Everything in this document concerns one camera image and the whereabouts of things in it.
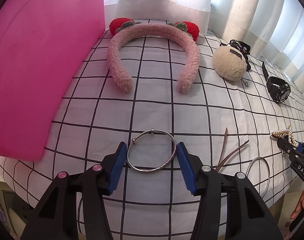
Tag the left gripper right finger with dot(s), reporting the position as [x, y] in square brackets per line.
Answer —
[248, 217]

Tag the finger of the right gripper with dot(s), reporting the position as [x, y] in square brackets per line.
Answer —
[286, 147]

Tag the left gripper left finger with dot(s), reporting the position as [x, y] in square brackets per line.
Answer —
[54, 217]

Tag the pearl gold hair clip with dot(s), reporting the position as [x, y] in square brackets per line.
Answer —
[286, 134]

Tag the plain silver bangle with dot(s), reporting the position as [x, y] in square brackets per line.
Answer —
[264, 170]

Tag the black wrist watch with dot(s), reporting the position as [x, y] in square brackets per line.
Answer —
[278, 89]

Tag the silver beaded bangle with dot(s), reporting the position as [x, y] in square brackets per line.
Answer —
[151, 151]

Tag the pink fuzzy strawberry headband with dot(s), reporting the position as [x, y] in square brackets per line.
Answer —
[179, 36]

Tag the white black grid bedsheet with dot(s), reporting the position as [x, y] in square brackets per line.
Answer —
[94, 116]

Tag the cream fluffy round pouch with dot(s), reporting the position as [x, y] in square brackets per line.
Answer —
[229, 63]

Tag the white curtain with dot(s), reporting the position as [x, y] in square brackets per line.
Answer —
[273, 28]

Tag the pink plastic bin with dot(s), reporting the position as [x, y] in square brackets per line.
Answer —
[42, 45]

